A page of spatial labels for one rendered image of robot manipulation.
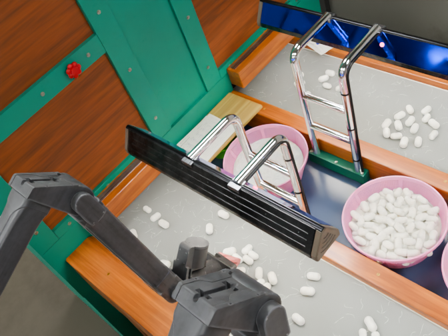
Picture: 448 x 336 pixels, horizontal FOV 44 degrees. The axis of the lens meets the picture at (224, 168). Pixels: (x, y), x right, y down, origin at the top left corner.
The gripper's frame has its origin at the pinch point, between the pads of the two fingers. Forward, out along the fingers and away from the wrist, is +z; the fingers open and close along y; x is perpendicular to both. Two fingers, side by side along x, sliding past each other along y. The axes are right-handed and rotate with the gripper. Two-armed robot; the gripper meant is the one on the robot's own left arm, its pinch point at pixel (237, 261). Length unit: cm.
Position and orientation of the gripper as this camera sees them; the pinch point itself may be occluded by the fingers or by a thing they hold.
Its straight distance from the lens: 149.1
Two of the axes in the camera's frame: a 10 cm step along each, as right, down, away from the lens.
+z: 6.7, -1.1, 7.4
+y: -7.1, -3.8, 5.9
